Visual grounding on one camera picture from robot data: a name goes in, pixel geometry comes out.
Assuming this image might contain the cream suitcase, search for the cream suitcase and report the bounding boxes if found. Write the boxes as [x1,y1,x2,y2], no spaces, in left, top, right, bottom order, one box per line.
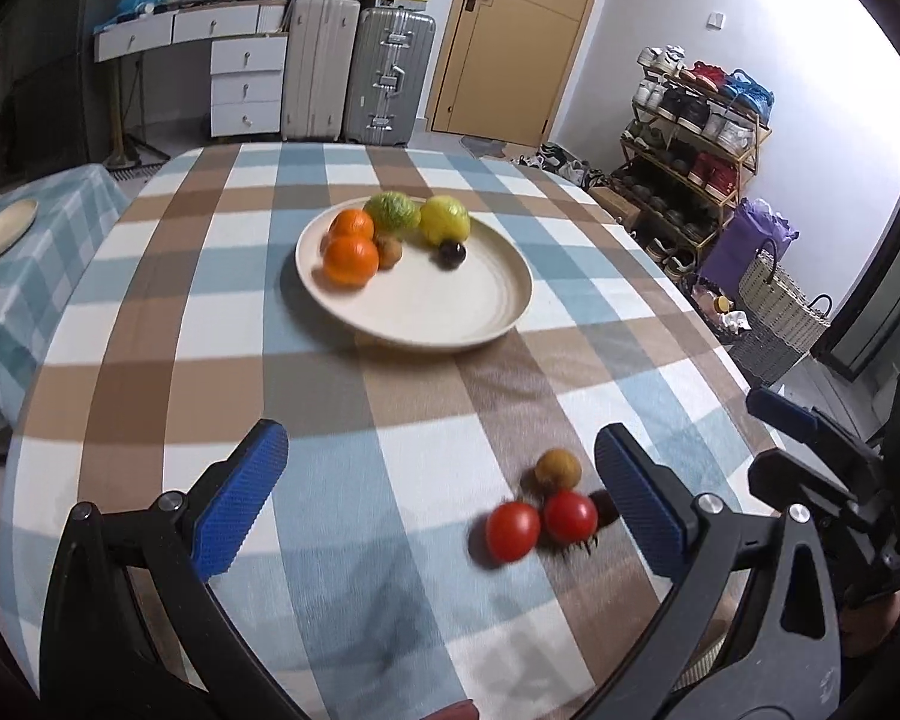
[281,0,361,142]

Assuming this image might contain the grey woven basket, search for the grey woven basket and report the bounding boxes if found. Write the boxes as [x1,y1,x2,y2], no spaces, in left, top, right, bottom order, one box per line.
[731,238,833,385]

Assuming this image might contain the brown cardboard box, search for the brown cardboard box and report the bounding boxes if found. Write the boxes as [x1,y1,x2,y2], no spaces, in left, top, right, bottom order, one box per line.
[589,186,642,230]

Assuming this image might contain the red tomato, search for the red tomato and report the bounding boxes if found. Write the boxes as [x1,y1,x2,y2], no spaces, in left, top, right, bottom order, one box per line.
[485,501,542,563]
[542,490,599,545]

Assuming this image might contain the pale blue checked tablecloth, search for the pale blue checked tablecloth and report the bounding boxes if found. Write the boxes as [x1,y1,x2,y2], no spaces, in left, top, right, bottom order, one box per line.
[0,163,130,428]

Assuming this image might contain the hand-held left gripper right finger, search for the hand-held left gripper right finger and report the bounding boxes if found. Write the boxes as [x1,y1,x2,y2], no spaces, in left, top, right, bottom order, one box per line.
[577,424,845,720]

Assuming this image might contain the pile of shoes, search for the pile of shoes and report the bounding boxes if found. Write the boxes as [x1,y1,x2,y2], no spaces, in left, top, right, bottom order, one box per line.
[511,142,608,190]

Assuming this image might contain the dark grey fridge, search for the dark grey fridge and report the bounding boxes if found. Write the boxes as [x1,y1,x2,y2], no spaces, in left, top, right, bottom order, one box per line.
[0,0,112,185]

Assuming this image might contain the small beige plate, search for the small beige plate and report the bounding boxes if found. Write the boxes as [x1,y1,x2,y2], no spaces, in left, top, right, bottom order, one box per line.
[0,199,40,263]

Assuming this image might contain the silver suitcase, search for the silver suitcase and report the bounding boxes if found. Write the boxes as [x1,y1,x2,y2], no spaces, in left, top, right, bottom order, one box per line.
[343,6,437,149]

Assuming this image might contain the wooden door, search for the wooden door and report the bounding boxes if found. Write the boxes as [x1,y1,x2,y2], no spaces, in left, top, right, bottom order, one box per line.
[427,0,614,145]

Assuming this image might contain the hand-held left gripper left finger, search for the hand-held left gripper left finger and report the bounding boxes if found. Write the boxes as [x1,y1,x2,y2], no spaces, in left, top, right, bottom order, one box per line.
[39,420,301,720]

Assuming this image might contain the yellow guava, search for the yellow guava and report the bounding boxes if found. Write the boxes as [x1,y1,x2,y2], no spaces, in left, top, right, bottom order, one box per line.
[418,196,471,247]

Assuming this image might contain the brown blue checked tablecloth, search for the brown blue checked tablecloth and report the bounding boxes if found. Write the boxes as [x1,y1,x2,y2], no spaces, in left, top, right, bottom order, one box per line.
[4,141,788,720]

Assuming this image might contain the dark round basket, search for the dark round basket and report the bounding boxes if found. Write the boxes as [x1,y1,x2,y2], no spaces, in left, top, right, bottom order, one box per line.
[682,274,751,347]

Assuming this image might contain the orange mandarin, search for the orange mandarin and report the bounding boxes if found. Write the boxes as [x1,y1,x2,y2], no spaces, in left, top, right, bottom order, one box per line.
[328,208,376,242]
[322,235,380,287]

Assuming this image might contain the large cream plate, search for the large cream plate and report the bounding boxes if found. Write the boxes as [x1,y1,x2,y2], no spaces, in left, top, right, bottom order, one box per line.
[295,197,533,350]

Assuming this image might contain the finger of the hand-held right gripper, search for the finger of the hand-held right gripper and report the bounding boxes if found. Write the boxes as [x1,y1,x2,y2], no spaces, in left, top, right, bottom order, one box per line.
[746,388,884,467]
[748,448,895,535]

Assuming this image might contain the white desk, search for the white desk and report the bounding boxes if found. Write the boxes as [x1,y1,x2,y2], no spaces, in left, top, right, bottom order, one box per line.
[94,0,290,140]

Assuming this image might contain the white drawer cabinet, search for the white drawer cabinet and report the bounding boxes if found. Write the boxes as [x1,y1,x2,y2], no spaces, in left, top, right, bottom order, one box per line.
[210,34,290,140]

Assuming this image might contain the rows of shoes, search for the rows of shoes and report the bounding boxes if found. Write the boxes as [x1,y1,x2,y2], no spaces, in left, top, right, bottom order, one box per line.
[622,45,775,275]

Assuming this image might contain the green guava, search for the green guava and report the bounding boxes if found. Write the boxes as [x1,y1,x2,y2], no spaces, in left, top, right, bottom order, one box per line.
[364,193,422,235]

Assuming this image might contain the purple bag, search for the purple bag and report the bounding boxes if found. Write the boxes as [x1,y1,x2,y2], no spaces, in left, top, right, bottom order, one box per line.
[699,197,800,301]

